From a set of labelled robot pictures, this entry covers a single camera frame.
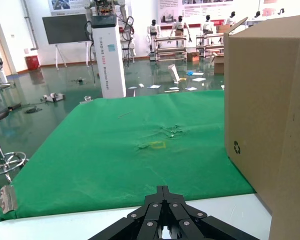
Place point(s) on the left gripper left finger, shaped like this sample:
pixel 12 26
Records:
pixel 149 220

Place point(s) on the red white wall board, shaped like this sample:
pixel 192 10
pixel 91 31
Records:
pixel 189 7

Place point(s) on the green table cloth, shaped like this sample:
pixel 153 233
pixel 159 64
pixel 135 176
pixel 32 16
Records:
pixel 102 162

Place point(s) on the small open cardboard box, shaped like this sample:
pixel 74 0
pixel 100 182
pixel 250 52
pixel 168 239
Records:
pixel 192 57

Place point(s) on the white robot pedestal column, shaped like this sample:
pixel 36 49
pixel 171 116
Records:
pixel 109 62

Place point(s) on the blue floor scrap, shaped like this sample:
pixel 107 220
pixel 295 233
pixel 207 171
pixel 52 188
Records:
pixel 190 73

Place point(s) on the cardboard box on rack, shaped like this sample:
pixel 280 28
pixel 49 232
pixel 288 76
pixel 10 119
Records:
pixel 222 28

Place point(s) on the metal roller rack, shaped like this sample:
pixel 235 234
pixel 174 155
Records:
pixel 210 45
pixel 169 50

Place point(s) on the white tilted carton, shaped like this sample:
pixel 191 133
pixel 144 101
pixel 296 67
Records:
pixel 174 73

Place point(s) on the red bin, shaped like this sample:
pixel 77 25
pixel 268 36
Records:
pixel 32 63

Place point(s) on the dark screen on stand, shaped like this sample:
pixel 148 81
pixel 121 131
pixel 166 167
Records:
pixel 64 28

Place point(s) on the grey wall pipe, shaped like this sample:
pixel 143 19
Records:
pixel 30 25

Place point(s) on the tall open cardboard box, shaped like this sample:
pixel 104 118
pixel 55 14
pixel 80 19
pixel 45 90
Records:
pixel 218 66

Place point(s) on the wall poster with photos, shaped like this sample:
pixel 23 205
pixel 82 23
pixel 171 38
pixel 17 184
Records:
pixel 64 6

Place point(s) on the grey device on floor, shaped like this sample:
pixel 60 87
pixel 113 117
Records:
pixel 54 97

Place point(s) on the white paper sheet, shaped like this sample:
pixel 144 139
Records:
pixel 191 88
pixel 132 87
pixel 198 79
pixel 174 88
pixel 153 86

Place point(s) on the metal table clamp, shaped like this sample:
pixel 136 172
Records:
pixel 7 200
pixel 86 99

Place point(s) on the black white mannequin robot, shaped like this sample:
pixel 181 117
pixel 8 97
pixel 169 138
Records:
pixel 231 18
pixel 207 23
pixel 153 30
pixel 257 15
pixel 179 25

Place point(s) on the cardboard box with recycling symbol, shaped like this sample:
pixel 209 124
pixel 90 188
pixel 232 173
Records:
pixel 260 100

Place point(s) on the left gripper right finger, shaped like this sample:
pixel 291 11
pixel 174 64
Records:
pixel 189 222

